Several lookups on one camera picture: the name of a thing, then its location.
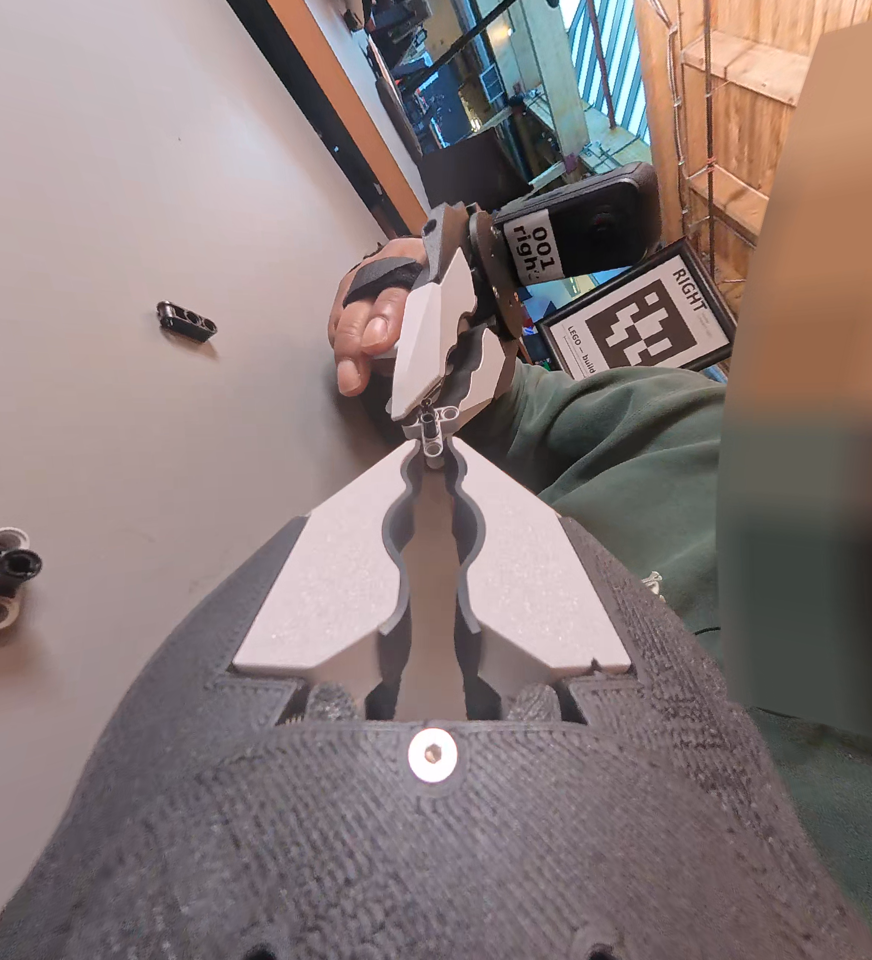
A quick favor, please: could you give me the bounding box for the green sweatshirt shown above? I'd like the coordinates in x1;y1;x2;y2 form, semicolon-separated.
541;480;872;960

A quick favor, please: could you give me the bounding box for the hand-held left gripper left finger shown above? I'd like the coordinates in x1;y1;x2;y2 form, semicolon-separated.
232;437;419;717

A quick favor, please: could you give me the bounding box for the person's right hand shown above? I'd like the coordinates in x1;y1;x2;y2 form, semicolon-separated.
328;236;431;399

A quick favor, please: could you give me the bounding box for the wooden shelving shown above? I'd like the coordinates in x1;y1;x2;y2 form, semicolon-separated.
634;0;819;316

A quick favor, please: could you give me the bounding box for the wooden edged table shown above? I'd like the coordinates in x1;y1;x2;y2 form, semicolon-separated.
226;0;437;237

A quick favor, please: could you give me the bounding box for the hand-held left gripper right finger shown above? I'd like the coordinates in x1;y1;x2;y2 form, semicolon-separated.
445;439;634;714

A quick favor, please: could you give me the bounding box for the black three-hole lego beam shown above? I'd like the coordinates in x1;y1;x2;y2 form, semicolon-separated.
157;300;219;342

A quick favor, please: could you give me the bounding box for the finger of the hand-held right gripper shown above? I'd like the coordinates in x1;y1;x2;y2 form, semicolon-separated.
424;327;512;430
388;246;479;421

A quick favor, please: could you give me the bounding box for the grey lego connector assembly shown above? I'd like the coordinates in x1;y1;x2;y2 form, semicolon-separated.
403;405;459;470

